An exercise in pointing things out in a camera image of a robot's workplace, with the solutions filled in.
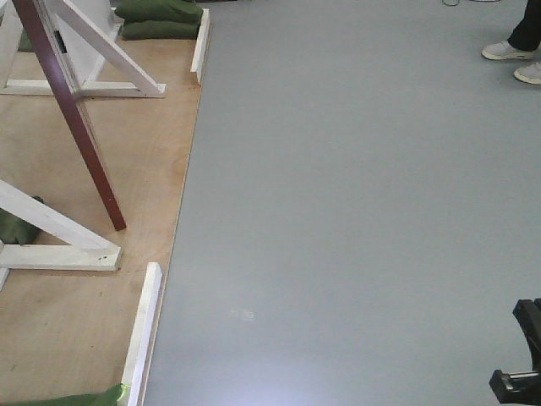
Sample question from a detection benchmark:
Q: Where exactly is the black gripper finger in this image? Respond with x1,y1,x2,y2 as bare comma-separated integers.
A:
513,298,540,371
489,370,540,405

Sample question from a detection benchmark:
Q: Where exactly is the brown wooden door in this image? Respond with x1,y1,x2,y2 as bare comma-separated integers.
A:
14,1,126,231

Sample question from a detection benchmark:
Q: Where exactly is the white sneaker right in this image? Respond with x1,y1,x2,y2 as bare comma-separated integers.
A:
513,62,541,85

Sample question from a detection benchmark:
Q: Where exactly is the white sneaker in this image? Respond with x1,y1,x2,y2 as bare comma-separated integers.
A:
513,62,541,85
481,41,534,61

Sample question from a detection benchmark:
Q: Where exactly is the white sneaker left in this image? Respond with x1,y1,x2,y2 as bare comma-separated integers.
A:
481,41,534,61

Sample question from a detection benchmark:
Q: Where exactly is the black trouser leg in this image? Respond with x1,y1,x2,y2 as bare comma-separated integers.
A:
507,0,540,52

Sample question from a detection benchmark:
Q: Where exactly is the white edge batten near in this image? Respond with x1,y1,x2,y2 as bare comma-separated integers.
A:
117,262,162,406

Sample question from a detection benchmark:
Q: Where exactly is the white edge batten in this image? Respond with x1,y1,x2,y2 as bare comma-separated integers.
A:
117,262,162,406
190,8,210,85

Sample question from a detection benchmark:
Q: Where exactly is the green sandbag bottom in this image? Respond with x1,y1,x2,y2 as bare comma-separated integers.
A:
8,383,129,406

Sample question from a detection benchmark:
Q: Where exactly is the green sandbag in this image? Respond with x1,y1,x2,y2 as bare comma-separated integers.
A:
114,0,203,24
0,209,41,245
8,383,129,406
122,20,199,41

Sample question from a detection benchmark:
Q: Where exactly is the white edge batten far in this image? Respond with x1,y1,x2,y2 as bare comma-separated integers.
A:
190,8,210,85

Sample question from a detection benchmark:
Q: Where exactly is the white wooden brace near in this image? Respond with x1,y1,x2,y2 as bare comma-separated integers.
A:
1,180,123,284

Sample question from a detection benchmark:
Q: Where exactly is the white wooden brace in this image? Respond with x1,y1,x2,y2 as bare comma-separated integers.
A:
1,180,123,284
1,1,166,98

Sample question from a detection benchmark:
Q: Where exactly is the white wooden brace far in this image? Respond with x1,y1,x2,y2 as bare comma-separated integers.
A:
1,1,166,98

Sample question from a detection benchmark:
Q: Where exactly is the upper green sandbag far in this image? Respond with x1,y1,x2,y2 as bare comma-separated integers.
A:
114,0,203,24

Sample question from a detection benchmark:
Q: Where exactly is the plywood base board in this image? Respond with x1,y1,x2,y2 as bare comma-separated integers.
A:
1,40,200,404

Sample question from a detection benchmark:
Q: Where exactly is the lower green sandbag far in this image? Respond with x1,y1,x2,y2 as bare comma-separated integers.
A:
122,20,199,41

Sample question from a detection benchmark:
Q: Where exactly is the green sandbag near left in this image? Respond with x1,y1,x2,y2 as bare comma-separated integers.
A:
0,209,41,245

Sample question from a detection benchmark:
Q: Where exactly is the white door frame panel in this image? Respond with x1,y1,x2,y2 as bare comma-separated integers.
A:
45,1,121,85

